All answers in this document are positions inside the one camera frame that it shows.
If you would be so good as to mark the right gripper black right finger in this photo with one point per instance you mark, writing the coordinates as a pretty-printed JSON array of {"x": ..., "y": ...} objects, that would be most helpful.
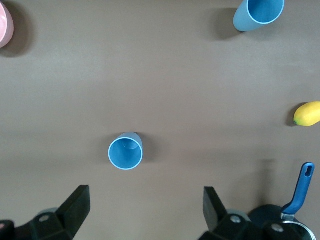
[{"x": 217, "y": 222}]

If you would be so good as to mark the blue plastic cup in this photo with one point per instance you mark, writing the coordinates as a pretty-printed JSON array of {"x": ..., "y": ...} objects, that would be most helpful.
[
  {"x": 243, "y": 21},
  {"x": 125, "y": 156}
]

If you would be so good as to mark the pink bowl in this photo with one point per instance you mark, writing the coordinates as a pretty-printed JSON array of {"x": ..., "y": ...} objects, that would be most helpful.
[{"x": 5, "y": 27}]

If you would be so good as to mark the yellow lemon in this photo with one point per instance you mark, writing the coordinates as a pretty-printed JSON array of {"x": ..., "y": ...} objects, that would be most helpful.
[{"x": 308, "y": 113}]

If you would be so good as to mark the brown table cover sheet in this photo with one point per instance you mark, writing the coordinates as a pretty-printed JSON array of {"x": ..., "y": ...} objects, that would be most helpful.
[{"x": 160, "y": 87}]

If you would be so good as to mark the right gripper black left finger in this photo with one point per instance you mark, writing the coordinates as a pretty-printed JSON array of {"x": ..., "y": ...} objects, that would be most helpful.
[{"x": 72, "y": 215}]

